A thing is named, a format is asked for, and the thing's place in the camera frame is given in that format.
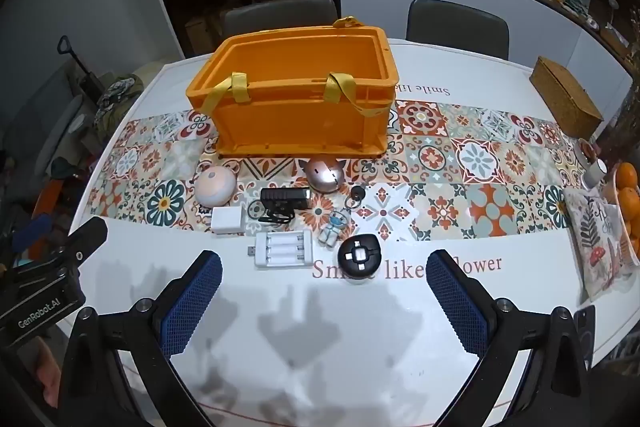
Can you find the rose gold computer mouse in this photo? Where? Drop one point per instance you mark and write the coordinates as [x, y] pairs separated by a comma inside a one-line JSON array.
[[324, 174]]

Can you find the woven storage box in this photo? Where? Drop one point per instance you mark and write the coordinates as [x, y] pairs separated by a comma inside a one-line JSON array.
[[565, 99]]

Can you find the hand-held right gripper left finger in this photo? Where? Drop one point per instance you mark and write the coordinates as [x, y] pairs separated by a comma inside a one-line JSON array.
[[192, 302]]

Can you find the beige fruit bowl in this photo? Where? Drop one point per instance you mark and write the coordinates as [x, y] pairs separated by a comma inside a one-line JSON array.
[[613, 207]]

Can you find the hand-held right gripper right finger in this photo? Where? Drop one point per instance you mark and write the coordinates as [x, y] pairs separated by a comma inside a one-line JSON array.
[[457, 302]]

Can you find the orange plastic crate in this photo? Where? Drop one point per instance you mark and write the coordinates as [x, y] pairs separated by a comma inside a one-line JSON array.
[[300, 117]]

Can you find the patterned fabric pouch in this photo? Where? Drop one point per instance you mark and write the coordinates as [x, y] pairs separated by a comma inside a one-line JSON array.
[[595, 237]]

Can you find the grey chair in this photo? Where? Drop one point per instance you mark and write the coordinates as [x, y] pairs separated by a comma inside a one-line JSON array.
[[457, 24], [280, 14]]

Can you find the small snack dish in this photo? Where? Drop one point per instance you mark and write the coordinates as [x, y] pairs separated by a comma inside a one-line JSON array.
[[586, 151]]

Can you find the camouflage bag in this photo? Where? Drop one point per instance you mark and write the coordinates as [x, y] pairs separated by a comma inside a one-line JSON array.
[[117, 99]]

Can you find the white power adapter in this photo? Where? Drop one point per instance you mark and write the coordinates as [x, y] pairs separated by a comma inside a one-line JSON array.
[[227, 220]]

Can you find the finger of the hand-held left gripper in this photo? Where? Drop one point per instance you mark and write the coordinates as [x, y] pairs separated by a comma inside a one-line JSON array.
[[87, 237]]

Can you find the black smartphone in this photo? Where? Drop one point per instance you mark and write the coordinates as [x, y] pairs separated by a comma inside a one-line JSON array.
[[585, 337]]

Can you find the white cup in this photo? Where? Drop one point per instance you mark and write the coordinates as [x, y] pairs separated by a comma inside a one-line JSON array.
[[595, 174]]

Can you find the white battery charger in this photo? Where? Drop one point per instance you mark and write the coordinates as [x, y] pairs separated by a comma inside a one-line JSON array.
[[282, 248]]

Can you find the orange fruit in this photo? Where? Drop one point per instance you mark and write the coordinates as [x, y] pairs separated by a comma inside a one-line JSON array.
[[631, 203], [634, 234], [627, 176]]

